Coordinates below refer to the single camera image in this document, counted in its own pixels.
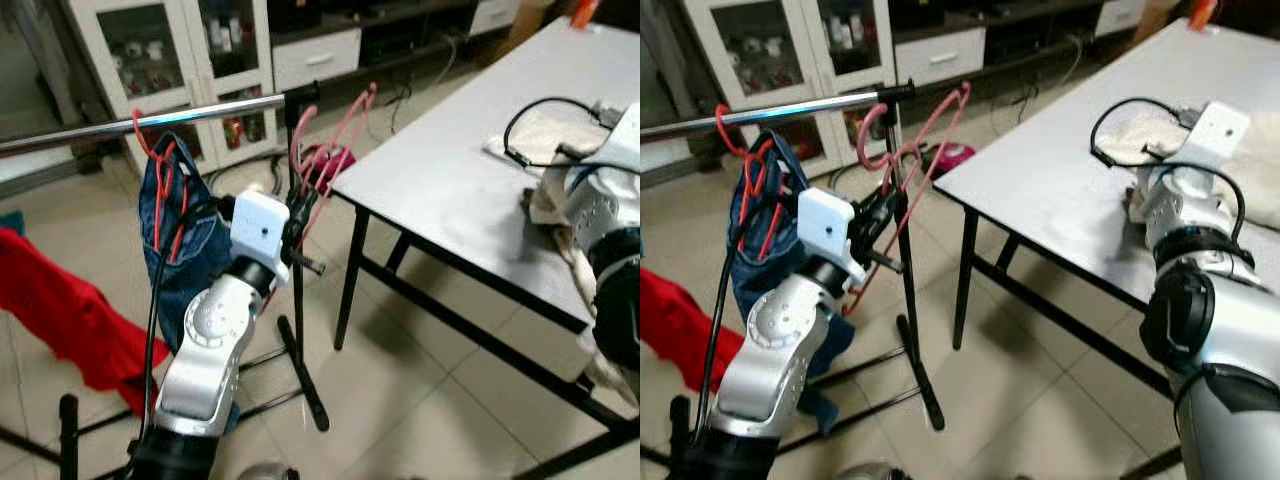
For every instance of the blue denim shorts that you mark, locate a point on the blue denim shorts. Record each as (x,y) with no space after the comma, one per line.
(195,260)
(765,280)

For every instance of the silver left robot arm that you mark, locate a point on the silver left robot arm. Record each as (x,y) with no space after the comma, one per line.
(215,330)
(775,340)

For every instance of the white spread garment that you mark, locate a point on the white spread garment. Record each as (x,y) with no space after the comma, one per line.
(1130,140)
(530,135)

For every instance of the red FILA T-shirt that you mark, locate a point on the red FILA T-shirt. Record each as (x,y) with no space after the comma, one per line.
(60,300)
(680,330)

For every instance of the cream crumpled garment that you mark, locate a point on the cream crumpled garment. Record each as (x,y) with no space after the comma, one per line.
(575,260)

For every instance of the pink vacuum cleaner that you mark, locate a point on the pink vacuum cleaner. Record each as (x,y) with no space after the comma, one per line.
(955,155)
(340,160)

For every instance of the metal clothes rack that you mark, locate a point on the metal clothes rack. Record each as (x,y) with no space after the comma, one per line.
(780,113)
(150,117)

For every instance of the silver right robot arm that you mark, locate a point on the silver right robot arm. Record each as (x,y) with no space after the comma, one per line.
(1230,340)
(600,200)

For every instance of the white table black legs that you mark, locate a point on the white table black legs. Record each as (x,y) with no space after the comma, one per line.
(460,150)
(1050,170)

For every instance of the red thin hanger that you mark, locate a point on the red thin hanger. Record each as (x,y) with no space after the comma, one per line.
(720,125)
(140,135)

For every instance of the pink plastic hanger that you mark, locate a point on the pink plastic hanger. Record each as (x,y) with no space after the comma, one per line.
(296,145)
(862,140)

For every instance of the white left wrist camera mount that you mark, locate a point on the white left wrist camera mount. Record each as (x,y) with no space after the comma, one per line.
(260,228)
(825,225)

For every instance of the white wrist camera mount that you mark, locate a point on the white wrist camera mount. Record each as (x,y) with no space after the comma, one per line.
(1215,135)
(825,225)
(625,135)
(260,228)

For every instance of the grey left robot leg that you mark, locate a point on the grey left robot leg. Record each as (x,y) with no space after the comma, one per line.
(870,472)
(268,472)

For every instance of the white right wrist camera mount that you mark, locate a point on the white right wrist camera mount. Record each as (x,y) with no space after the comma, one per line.
(1215,135)
(625,135)

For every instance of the white glass-door cabinet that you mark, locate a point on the white glass-door cabinet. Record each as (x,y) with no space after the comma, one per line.
(320,60)
(940,55)

